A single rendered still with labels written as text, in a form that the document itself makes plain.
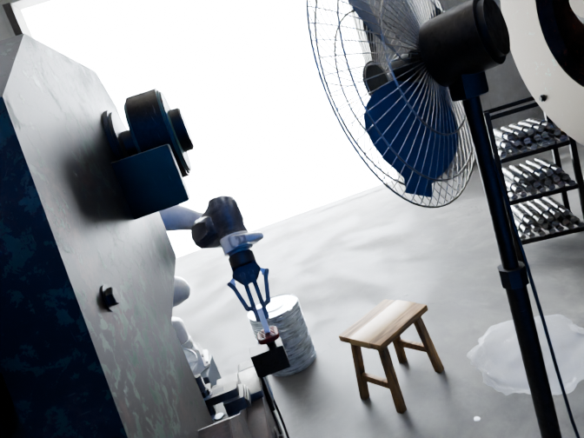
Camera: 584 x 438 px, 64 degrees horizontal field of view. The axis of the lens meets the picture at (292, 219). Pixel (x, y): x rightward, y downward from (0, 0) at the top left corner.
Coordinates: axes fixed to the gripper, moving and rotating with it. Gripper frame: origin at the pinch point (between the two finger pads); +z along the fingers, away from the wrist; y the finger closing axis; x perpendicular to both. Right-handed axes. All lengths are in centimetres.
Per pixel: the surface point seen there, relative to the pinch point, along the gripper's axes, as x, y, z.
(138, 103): 53, 7, -43
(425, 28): 58, -48, -36
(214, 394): 20.8, 15.3, 12.7
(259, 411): 7.1, 8.3, 21.1
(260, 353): -0.7, 3.9, 7.9
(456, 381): -78, -66, 49
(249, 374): -6.2, 8.9, 12.3
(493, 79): -386, -355, -199
